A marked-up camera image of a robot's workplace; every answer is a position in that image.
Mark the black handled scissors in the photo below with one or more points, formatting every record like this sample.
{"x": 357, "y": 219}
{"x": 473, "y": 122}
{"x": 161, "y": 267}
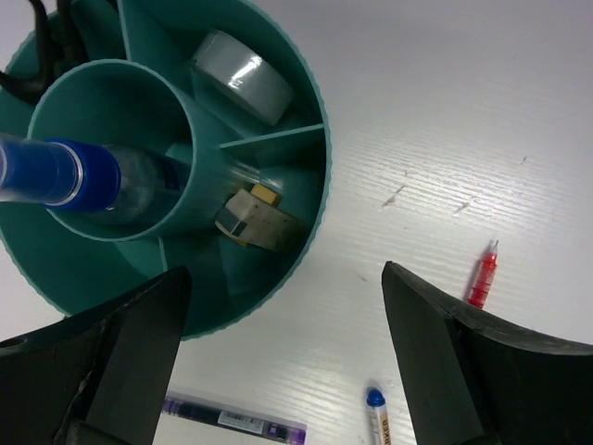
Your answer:
{"x": 49, "y": 53}

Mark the purple dark gel pen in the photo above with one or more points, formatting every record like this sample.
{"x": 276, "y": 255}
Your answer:
{"x": 225, "y": 416}

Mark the white eraser with sleeve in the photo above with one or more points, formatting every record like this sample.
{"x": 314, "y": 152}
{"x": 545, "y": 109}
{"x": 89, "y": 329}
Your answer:
{"x": 248, "y": 219}

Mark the white marker pen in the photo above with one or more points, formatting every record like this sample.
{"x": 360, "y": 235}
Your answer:
{"x": 376, "y": 404}

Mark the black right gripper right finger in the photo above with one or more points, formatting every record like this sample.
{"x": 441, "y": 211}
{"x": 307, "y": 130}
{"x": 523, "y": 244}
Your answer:
{"x": 471, "y": 377}

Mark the clear tape roll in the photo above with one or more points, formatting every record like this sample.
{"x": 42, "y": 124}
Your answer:
{"x": 244, "y": 76}

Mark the teal round desk organizer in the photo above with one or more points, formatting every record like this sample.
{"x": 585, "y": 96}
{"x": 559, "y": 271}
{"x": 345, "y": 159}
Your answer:
{"x": 139, "y": 136}

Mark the yellow eraser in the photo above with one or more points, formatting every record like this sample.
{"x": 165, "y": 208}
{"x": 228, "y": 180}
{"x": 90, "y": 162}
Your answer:
{"x": 266, "y": 194}

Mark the clear blue-capped marker pen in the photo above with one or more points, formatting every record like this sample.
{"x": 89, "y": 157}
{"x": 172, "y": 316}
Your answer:
{"x": 111, "y": 185}

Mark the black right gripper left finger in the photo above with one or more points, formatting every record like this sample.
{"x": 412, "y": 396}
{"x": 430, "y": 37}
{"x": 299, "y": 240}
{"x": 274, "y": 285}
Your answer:
{"x": 100, "y": 376}

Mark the red pen refill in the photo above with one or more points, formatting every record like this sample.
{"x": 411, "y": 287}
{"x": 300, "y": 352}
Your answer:
{"x": 484, "y": 276}

